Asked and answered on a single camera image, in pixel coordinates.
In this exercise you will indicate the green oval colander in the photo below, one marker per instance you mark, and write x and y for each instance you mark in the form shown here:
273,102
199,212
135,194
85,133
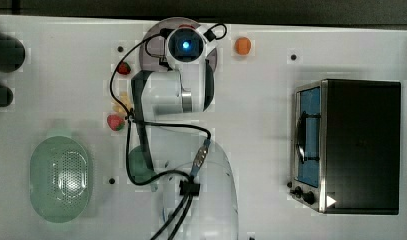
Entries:
59,177

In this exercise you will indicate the silver toaster oven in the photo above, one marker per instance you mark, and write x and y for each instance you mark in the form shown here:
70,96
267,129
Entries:
346,146

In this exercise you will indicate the yellow peeled banana toy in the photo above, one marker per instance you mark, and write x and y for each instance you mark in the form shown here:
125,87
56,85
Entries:
122,103

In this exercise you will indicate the orange toy fruit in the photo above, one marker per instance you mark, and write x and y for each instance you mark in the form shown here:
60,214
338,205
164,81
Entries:
242,46

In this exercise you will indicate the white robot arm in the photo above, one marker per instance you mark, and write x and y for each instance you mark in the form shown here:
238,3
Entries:
177,156

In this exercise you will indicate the red toy strawberry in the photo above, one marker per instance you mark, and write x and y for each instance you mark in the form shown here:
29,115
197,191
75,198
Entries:
124,68
115,122

